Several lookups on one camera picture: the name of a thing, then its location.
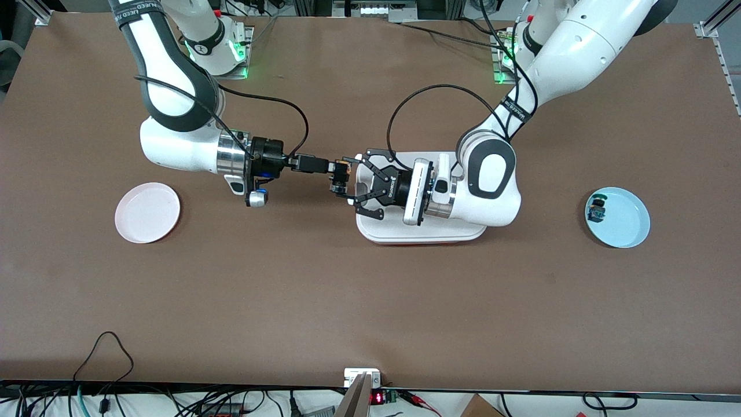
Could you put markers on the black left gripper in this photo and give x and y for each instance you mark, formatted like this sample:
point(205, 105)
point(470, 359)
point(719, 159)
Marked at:
point(399, 187)

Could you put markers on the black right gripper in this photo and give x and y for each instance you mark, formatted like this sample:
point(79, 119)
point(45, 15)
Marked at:
point(267, 157)

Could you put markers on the orange push button switch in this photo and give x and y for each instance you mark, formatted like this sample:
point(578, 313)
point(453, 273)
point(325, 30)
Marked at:
point(340, 176)

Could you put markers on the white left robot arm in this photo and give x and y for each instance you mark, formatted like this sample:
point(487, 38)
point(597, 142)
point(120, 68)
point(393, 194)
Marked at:
point(579, 46)

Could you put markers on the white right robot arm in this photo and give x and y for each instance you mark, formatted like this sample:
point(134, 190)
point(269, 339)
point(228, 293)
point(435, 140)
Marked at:
point(173, 150)

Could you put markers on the pink round plate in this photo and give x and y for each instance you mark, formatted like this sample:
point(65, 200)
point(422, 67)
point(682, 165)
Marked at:
point(147, 213)

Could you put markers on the small white box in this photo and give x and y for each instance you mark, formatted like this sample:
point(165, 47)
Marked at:
point(353, 376)

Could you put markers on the red LED display module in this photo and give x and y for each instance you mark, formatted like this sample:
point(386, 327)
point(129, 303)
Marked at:
point(377, 398)

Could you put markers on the aluminium profile bar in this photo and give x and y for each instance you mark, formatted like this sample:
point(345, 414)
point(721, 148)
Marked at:
point(356, 399)

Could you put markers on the red and black clip leads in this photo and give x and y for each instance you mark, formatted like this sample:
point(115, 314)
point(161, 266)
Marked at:
point(414, 397)

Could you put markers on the small blue electronic part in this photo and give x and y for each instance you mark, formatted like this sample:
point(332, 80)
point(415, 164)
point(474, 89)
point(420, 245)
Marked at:
point(597, 213)

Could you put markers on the brown cardboard box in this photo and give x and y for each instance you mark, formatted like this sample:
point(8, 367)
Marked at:
point(480, 408)

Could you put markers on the light blue round plate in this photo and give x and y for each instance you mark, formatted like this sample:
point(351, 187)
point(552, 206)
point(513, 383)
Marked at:
point(628, 220)

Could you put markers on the aluminium corner extrusion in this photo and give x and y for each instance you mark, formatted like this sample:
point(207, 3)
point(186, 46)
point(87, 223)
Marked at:
point(37, 11)

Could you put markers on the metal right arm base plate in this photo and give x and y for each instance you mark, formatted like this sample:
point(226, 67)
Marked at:
point(248, 40)

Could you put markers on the aluminium frame with white label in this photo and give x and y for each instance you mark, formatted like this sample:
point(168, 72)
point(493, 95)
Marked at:
point(376, 10)

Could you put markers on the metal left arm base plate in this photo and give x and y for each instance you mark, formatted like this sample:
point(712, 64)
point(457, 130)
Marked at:
point(495, 63)

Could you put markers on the aluminium edge rail with bracket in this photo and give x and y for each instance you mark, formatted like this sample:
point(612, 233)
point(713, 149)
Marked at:
point(707, 28)

